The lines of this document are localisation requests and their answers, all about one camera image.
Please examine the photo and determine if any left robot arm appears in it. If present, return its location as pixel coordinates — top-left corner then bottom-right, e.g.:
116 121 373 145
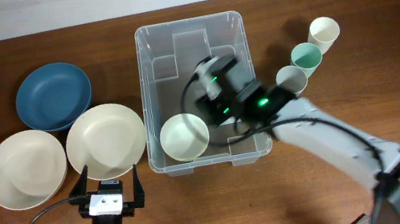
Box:
68 166 145 224

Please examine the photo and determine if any beige plate near bin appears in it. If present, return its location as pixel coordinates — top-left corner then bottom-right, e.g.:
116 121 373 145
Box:
66 104 146 181

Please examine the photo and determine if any white bowl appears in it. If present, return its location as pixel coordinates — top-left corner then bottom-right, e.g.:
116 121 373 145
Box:
160 113 210 162

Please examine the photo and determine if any dark blue plate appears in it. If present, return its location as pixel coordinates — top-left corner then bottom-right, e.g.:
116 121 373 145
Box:
15 62 92 132

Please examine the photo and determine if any clear plastic storage bin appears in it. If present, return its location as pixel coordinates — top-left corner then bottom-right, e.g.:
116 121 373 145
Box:
135 10 273 177

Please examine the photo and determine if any mint green cup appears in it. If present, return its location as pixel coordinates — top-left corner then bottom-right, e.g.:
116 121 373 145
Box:
290 42 323 78

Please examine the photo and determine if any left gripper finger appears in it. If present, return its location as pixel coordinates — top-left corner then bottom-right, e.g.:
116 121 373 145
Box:
68 165 88 205
132 165 145 209

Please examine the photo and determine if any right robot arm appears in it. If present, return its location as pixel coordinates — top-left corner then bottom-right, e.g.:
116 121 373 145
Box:
192 54 400 224

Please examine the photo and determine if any grey cup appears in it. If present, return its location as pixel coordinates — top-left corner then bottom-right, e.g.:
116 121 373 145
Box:
276 65 308 96

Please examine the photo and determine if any white cup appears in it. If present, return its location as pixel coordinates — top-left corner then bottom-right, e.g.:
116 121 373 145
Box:
308 16 341 54

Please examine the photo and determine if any beige plate far left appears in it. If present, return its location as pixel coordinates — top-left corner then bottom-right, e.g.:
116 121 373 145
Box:
0 130 67 211

